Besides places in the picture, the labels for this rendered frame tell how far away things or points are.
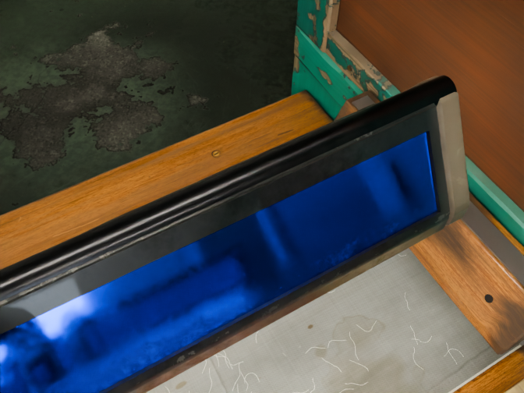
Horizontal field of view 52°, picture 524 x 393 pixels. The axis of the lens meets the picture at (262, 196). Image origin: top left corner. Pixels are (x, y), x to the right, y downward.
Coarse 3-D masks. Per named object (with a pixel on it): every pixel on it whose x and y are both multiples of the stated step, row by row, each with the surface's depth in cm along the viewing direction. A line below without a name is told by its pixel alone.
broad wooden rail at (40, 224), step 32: (224, 128) 70; (256, 128) 70; (288, 128) 70; (160, 160) 67; (192, 160) 67; (224, 160) 67; (64, 192) 64; (96, 192) 64; (128, 192) 64; (160, 192) 64; (0, 224) 62; (32, 224) 62; (64, 224) 62; (96, 224) 62; (0, 256) 59
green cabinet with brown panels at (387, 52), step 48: (336, 0) 61; (384, 0) 55; (432, 0) 49; (480, 0) 44; (336, 48) 64; (384, 48) 58; (432, 48) 52; (480, 48) 46; (384, 96) 60; (480, 96) 49; (480, 144) 51; (480, 192) 52
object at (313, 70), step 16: (304, 48) 71; (304, 64) 73; (320, 64) 69; (304, 80) 75; (320, 80) 71; (336, 80) 67; (320, 96) 73; (336, 96) 69; (352, 96) 65; (336, 112) 71
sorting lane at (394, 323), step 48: (336, 288) 60; (384, 288) 60; (432, 288) 60; (288, 336) 57; (336, 336) 57; (384, 336) 57; (432, 336) 57; (480, 336) 57; (192, 384) 54; (240, 384) 54; (288, 384) 54; (336, 384) 54; (384, 384) 54; (432, 384) 54
